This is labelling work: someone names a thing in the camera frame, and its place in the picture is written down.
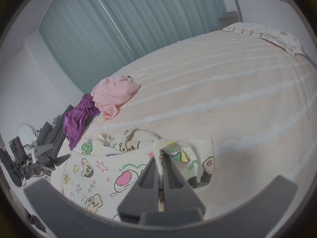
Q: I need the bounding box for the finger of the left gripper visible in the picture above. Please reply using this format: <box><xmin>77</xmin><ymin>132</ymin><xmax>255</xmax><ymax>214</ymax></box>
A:
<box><xmin>33</xmin><ymin>143</ymin><xmax>57</xmax><ymax>158</ymax></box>
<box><xmin>40</xmin><ymin>154</ymin><xmax>71</xmax><ymax>168</ymax></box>

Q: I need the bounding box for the pink garment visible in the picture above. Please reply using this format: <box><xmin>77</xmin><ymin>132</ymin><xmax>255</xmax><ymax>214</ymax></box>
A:
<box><xmin>91</xmin><ymin>75</ymin><xmax>141</xmax><ymax>121</ymax></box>

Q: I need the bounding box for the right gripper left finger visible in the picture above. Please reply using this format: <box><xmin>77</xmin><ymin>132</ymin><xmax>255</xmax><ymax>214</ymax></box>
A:
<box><xmin>118</xmin><ymin>158</ymin><xmax>161</xmax><ymax>222</ymax></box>

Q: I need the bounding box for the grey bedside table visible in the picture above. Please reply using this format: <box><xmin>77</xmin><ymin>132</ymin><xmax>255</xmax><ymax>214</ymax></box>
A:
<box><xmin>211</xmin><ymin>11</ymin><xmax>239</xmax><ymax>32</ymax></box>

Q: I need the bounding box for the purple satin garment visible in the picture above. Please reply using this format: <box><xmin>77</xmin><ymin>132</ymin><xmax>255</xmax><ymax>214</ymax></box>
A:
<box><xmin>63</xmin><ymin>94</ymin><xmax>101</xmax><ymax>151</ymax></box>

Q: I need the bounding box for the white printed pillow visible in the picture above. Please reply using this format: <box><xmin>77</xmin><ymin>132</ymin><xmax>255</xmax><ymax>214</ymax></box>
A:
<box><xmin>222</xmin><ymin>22</ymin><xmax>306</xmax><ymax>58</ymax></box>

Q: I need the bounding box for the blue-green curtain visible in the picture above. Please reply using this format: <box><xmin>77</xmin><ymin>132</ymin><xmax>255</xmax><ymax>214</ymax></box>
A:
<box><xmin>38</xmin><ymin>0</ymin><xmax>135</xmax><ymax>94</ymax></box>
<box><xmin>92</xmin><ymin>0</ymin><xmax>227</xmax><ymax>56</ymax></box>

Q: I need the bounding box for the white printed pyjama top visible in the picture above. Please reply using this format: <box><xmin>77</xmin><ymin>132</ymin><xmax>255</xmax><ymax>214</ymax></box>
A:
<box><xmin>61</xmin><ymin>128</ymin><xmax>214</xmax><ymax>220</ymax></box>

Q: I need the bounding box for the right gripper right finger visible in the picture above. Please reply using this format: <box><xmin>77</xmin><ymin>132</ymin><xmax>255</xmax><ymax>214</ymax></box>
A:
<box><xmin>162</xmin><ymin>155</ymin><xmax>206</xmax><ymax>215</ymax></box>

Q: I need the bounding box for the bed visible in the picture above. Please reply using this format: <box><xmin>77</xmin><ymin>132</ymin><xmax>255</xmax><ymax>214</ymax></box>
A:
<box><xmin>51</xmin><ymin>0</ymin><xmax>317</xmax><ymax>222</ymax></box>

